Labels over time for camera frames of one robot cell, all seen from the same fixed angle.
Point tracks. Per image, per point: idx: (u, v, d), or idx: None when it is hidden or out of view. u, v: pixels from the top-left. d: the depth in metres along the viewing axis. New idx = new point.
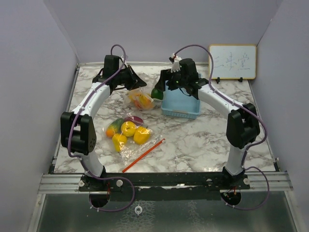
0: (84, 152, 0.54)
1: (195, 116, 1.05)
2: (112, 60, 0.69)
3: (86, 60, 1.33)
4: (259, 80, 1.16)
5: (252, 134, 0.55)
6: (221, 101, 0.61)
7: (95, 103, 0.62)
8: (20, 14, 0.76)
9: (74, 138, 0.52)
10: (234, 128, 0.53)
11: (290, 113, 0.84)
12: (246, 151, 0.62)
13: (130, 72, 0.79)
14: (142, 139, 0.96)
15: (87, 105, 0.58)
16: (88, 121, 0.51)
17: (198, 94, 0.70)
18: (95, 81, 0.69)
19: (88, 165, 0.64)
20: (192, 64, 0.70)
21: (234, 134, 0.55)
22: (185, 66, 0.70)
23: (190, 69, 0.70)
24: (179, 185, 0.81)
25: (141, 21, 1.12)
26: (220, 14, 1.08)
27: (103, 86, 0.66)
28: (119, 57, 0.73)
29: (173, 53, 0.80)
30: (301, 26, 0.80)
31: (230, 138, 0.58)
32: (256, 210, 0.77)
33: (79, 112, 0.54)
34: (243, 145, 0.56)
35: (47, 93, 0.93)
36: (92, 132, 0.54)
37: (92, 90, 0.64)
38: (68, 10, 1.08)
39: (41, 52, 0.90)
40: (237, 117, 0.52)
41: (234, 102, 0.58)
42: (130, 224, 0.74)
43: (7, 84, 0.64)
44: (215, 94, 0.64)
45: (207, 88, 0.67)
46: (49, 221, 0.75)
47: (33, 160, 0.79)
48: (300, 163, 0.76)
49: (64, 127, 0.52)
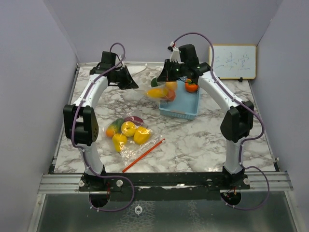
0: (87, 142, 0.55)
1: (194, 117, 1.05)
2: (108, 54, 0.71)
3: (86, 60, 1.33)
4: (259, 80, 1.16)
5: (245, 127, 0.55)
6: (221, 94, 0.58)
7: (96, 94, 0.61)
8: (19, 14, 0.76)
9: (77, 130, 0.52)
10: (230, 123, 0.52)
11: (290, 113, 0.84)
12: (241, 146, 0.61)
13: (126, 72, 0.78)
14: (142, 139, 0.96)
15: (88, 96, 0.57)
16: (90, 112, 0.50)
17: (198, 81, 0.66)
18: (92, 73, 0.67)
19: (90, 160, 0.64)
20: (191, 47, 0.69)
21: (228, 129, 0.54)
22: (184, 50, 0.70)
23: (189, 53, 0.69)
24: (179, 185, 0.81)
25: (141, 21, 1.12)
26: (220, 14, 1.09)
27: (100, 77, 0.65)
28: (116, 54, 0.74)
29: (172, 41, 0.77)
30: (301, 27, 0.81)
31: (223, 132, 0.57)
32: (256, 210, 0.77)
33: (80, 105, 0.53)
34: (236, 139, 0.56)
35: (48, 93, 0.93)
36: (94, 122, 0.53)
37: (90, 81, 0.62)
38: (68, 11, 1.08)
39: (42, 52, 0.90)
40: (235, 114, 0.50)
41: (235, 98, 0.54)
42: (130, 224, 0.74)
43: (6, 83, 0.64)
44: (216, 83, 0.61)
45: (208, 76, 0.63)
46: (49, 221, 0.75)
47: (34, 159, 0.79)
48: (301, 163, 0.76)
49: (67, 120, 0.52)
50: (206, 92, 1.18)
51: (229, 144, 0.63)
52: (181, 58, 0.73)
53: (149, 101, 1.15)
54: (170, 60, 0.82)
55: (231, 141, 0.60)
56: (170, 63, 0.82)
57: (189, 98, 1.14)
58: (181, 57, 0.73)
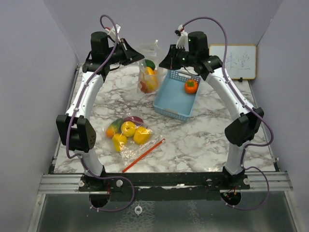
0: (84, 148, 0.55)
1: (185, 119, 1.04)
2: (99, 42, 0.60)
3: (86, 60, 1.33)
4: (259, 80, 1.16)
5: (250, 132, 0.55)
6: (231, 97, 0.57)
7: (90, 97, 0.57)
8: (19, 14, 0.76)
9: (72, 138, 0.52)
10: (237, 129, 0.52)
11: (290, 113, 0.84)
12: (245, 149, 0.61)
13: (123, 48, 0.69)
14: (142, 139, 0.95)
15: (81, 103, 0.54)
16: (84, 123, 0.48)
17: (207, 77, 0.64)
18: (86, 70, 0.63)
19: (88, 163, 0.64)
20: (204, 38, 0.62)
21: (235, 134, 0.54)
22: (194, 39, 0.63)
23: (201, 44, 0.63)
24: (179, 185, 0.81)
25: (141, 21, 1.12)
26: (220, 14, 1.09)
27: (94, 76, 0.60)
28: (107, 36, 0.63)
29: (181, 25, 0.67)
30: (301, 26, 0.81)
31: (228, 136, 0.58)
32: (256, 209, 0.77)
33: (74, 115, 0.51)
34: (240, 143, 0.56)
35: (48, 93, 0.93)
36: (90, 130, 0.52)
37: (83, 83, 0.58)
38: (68, 11, 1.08)
39: (41, 52, 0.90)
40: (244, 121, 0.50)
41: (246, 105, 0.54)
42: (130, 224, 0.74)
43: (7, 84, 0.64)
44: (227, 84, 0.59)
45: (220, 74, 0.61)
46: (49, 221, 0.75)
47: (33, 159, 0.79)
48: (301, 163, 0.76)
49: (62, 130, 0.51)
50: (206, 92, 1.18)
51: (231, 147, 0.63)
52: (189, 47, 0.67)
53: (149, 101, 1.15)
54: (176, 46, 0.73)
55: (234, 144, 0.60)
56: (176, 49, 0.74)
57: (187, 99, 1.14)
58: (190, 47, 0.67)
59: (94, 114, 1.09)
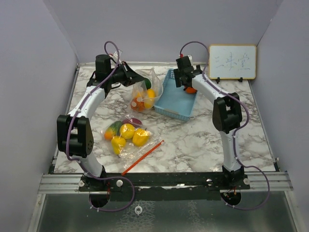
0: (82, 154, 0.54)
1: (186, 119, 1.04)
2: (102, 62, 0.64)
3: (86, 60, 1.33)
4: (259, 80, 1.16)
5: (234, 118, 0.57)
6: (210, 90, 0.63)
7: (92, 105, 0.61)
8: (19, 14, 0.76)
9: (71, 141, 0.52)
10: (217, 113, 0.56)
11: (290, 113, 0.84)
12: (234, 137, 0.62)
13: (124, 69, 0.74)
14: (141, 141, 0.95)
15: (83, 107, 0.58)
16: (84, 122, 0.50)
17: (191, 83, 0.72)
18: (90, 85, 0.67)
19: (87, 167, 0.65)
20: (187, 57, 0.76)
21: (218, 120, 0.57)
22: (179, 60, 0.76)
23: (185, 62, 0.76)
24: (179, 185, 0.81)
25: (141, 21, 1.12)
26: (220, 15, 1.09)
27: (97, 89, 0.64)
28: (110, 58, 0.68)
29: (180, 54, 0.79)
30: (301, 27, 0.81)
31: (215, 124, 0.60)
32: (256, 210, 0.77)
33: (76, 115, 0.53)
34: (228, 131, 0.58)
35: (48, 93, 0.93)
36: (89, 133, 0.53)
37: (87, 93, 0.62)
38: (68, 11, 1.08)
39: (41, 52, 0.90)
40: (221, 104, 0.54)
41: (221, 91, 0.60)
42: (130, 224, 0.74)
43: (7, 84, 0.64)
44: (206, 82, 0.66)
45: (199, 77, 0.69)
46: (49, 221, 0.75)
47: (34, 159, 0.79)
48: (301, 163, 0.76)
49: (60, 131, 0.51)
50: None
51: (222, 137, 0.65)
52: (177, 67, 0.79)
53: None
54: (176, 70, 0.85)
55: (223, 133, 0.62)
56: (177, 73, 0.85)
57: (188, 99, 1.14)
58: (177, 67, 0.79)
59: (94, 114, 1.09)
